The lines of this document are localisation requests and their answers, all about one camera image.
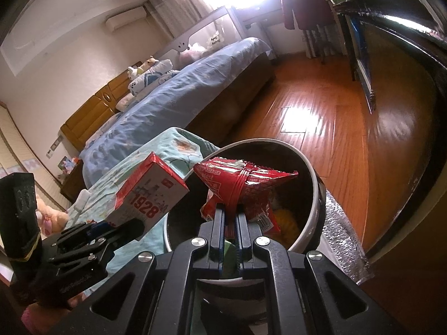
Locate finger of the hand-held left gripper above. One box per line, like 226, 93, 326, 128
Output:
56, 221, 117, 250
49, 217, 146, 273

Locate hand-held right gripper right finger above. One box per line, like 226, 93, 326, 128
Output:
235, 211, 410, 335

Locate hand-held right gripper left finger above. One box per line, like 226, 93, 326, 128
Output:
45, 207, 227, 335

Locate red and white carton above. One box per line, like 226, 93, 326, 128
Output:
115, 151, 191, 242

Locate red snack packet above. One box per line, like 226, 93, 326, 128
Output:
194, 158, 301, 237

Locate white round trash bin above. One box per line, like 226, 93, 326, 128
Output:
163, 138, 328, 322

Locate cream teddy bear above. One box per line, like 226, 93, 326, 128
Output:
34, 195, 69, 235

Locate wooden nightstand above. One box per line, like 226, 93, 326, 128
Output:
59, 159, 87, 204

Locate light green printed blanket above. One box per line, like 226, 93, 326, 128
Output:
64, 127, 221, 287

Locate colourful box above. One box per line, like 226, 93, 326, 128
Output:
57, 155, 80, 176

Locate beige sliding wardrobe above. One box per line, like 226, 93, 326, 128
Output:
0, 100, 71, 217

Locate silver foil bag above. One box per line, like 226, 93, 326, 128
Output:
319, 195, 373, 284

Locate wooden headboard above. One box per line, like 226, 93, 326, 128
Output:
59, 61, 155, 151

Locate pale flat pillow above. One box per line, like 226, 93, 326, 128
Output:
115, 92, 141, 113

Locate bed with blue sheet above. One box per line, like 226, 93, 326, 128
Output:
79, 37, 277, 186

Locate white blue printed pillow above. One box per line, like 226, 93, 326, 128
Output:
127, 59, 181, 95

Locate yellow white plush toy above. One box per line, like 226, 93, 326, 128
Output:
127, 56, 158, 78

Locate pink plush toy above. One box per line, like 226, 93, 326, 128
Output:
179, 42, 211, 62

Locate white radiator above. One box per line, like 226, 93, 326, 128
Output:
301, 24, 336, 59

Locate flat screen television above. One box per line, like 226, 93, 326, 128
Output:
345, 16, 377, 113

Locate white air conditioner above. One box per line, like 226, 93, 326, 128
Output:
105, 6, 148, 32

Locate beige curtain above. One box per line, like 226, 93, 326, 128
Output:
146, 0, 212, 36

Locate hanging dark red clothes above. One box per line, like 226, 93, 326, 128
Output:
279, 0, 338, 31

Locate grey bed guard rail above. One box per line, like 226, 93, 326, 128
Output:
153, 5, 242, 61

